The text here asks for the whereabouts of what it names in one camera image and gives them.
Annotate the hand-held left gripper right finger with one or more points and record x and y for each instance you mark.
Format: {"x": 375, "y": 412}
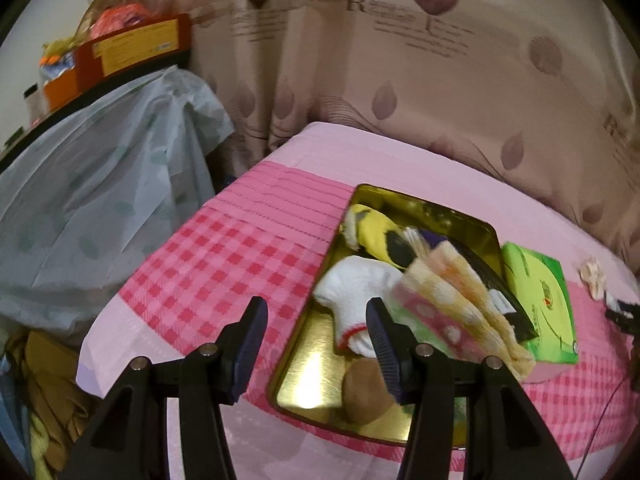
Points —
{"x": 385, "y": 355}

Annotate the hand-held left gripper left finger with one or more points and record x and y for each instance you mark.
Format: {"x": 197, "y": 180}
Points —
{"x": 247, "y": 340}

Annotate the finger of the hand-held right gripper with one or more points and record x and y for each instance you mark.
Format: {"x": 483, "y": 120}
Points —
{"x": 622, "y": 316}

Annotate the gold metal tin tray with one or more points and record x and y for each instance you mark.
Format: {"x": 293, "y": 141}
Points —
{"x": 310, "y": 390}

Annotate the white sock with red trim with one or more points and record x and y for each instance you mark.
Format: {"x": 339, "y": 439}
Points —
{"x": 350, "y": 280}

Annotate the pastel patterned sock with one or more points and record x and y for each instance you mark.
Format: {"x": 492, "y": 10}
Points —
{"x": 450, "y": 300}

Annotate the yellow and black sock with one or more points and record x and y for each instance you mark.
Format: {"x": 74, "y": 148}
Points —
{"x": 375, "y": 230}

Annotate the cream ruffled hair bow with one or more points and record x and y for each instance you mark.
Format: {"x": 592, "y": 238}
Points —
{"x": 592, "y": 275}

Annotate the green tissue box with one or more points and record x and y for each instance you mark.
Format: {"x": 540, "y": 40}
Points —
{"x": 540, "y": 300}

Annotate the mustard brown cloth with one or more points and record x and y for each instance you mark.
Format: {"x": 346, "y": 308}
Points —
{"x": 45, "y": 390}

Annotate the grey plastic cover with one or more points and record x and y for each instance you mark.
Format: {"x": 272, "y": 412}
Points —
{"x": 100, "y": 185}

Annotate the beige leaf print curtain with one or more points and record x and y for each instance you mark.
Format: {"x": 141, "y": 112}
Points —
{"x": 400, "y": 85}

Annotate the small orange box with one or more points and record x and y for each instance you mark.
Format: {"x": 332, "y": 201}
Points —
{"x": 60, "y": 87}

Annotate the red box with yellow label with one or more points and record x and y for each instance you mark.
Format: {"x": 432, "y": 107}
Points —
{"x": 130, "y": 47}

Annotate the small white bottle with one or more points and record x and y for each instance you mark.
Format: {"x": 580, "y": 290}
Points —
{"x": 36, "y": 100}

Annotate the yellow green toy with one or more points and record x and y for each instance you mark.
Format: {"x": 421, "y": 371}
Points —
{"x": 62, "y": 47}

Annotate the orange plastic bag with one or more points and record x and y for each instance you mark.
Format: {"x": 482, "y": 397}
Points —
{"x": 120, "y": 17}

